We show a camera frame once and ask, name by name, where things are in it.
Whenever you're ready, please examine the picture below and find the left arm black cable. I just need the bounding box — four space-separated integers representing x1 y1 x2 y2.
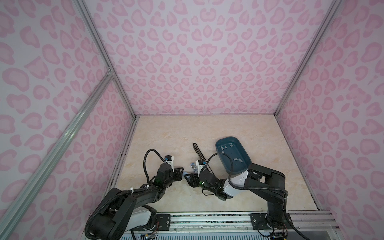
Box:
142 148 166 184

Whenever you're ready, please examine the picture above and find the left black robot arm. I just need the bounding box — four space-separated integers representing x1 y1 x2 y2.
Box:
85 162 184 240

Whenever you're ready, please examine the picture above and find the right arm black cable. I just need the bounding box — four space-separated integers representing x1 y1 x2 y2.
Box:
206 152 289 199

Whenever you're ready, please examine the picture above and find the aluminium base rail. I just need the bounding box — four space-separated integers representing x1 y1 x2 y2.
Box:
134 211 344 240

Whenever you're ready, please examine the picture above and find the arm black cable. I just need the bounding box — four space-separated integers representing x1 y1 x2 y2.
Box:
206 152 289 199
142 148 166 184

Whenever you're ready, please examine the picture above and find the black stapler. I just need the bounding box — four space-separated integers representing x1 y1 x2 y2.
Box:
193 143 207 166

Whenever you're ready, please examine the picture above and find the aluminium frame strut left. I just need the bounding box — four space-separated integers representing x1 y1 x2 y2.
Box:
1 72 115 240

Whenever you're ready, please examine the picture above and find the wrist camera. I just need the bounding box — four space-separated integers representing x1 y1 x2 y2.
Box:
164 155 174 171
195 160 207 176

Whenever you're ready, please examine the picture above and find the teal plastic tray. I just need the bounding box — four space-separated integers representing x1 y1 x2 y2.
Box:
215 137 252 175

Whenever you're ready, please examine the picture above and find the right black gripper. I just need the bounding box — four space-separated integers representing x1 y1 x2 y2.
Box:
182 173 216 194

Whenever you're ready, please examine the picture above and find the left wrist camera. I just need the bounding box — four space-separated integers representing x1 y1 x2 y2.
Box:
164 155 174 171

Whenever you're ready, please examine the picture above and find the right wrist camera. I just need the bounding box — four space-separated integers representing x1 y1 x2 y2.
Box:
195 160 207 176

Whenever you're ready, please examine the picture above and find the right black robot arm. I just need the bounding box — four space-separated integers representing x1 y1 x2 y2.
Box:
184 164 288 229

